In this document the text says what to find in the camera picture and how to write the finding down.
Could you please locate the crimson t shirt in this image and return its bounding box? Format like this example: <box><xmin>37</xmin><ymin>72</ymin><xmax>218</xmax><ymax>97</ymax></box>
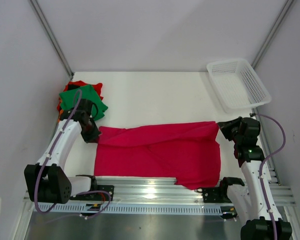
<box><xmin>94</xmin><ymin>121</ymin><xmax>221</xmax><ymax>190</ymax></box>

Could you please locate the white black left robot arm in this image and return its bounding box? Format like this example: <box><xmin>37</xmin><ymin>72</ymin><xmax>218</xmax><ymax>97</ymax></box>
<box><xmin>24</xmin><ymin>99</ymin><xmax>101</xmax><ymax>204</ymax></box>

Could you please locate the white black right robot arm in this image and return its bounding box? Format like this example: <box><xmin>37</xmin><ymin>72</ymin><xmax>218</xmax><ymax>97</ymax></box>
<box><xmin>217</xmin><ymin>117</ymin><xmax>293</xmax><ymax>240</ymax></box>

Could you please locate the green folded t shirt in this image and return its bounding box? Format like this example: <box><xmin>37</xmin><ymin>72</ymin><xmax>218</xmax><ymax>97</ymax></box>
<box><xmin>59</xmin><ymin>84</ymin><xmax>108</xmax><ymax>121</ymax></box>

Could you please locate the white plastic basket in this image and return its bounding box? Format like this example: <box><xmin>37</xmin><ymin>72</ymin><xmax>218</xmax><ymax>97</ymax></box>
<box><xmin>206</xmin><ymin>58</ymin><xmax>272</xmax><ymax>113</ymax></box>

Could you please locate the red folded t shirt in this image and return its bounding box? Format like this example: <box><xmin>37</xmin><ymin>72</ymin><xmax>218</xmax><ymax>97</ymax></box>
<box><xmin>56</xmin><ymin>80</ymin><xmax>103</xmax><ymax>112</ymax></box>

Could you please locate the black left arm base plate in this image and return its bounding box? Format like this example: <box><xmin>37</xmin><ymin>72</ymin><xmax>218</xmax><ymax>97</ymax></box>
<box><xmin>70</xmin><ymin>185</ymin><xmax>115</xmax><ymax>202</ymax></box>

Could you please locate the white slotted cable duct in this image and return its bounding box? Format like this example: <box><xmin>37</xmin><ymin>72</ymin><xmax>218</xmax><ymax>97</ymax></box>
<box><xmin>51</xmin><ymin>203</ymin><xmax>223</xmax><ymax>216</ymax></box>

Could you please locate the aluminium front rail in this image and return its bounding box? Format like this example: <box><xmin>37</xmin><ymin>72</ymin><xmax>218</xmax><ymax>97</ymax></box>
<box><xmin>23</xmin><ymin>177</ymin><xmax>296</xmax><ymax>206</ymax></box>

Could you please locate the right aluminium corner post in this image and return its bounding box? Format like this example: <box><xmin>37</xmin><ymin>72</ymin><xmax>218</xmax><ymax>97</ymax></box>
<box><xmin>251</xmin><ymin>0</ymin><xmax>297</xmax><ymax>69</ymax></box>

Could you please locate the aluminium corner post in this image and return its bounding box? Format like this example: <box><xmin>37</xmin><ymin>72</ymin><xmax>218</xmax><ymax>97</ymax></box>
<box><xmin>251</xmin><ymin>0</ymin><xmax>297</xmax><ymax>69</ymax></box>
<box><xmin>28</xmin><ymin>0</ymin><xmax>74</xmax><ymax>79</ymax></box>

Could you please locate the left aluminium corner post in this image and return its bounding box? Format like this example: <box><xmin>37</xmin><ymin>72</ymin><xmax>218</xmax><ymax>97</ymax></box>
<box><xmin>28</xmin><ymin>0</ymin><xmax>74</xmax><ymax>79</ymax></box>

